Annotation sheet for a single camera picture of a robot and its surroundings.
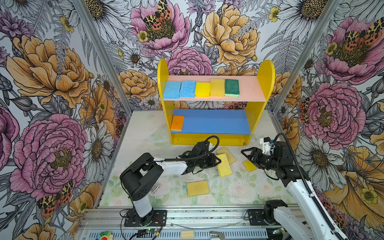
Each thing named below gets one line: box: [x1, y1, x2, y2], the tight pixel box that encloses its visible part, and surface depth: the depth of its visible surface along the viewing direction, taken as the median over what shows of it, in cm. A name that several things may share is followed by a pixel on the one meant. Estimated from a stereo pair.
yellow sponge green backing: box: [186, 180, 210, 197], surface depth 85 cm
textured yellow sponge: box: [216, 153, 233, 178], surface depth 87 cm
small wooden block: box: [180, 230, 195, 239], surface depth 71 cm
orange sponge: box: [170, 115, 185, 132], surface depth 96 cm
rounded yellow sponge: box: [210, 78, 225, 97], surface depth 74 cm
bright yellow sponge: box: [194, 82, 211, 98], surface depth 73 cm
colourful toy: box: [95, 230, 114, 240], surface depth 70 cm
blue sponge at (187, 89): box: [179, 80, 197, 98], surface depth 75 cm
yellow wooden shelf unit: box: [157, 58, 276, 146], surface depth 94 cm
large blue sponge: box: [163, 81, 181, 99], surface depth 74 cm
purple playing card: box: [149, 182, 161, 194], surface depth 84 cm
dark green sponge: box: [224, 79, 240, 97], surface depth 75 cm
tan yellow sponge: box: [216, 146, 236, 165], surface depth 98 cm
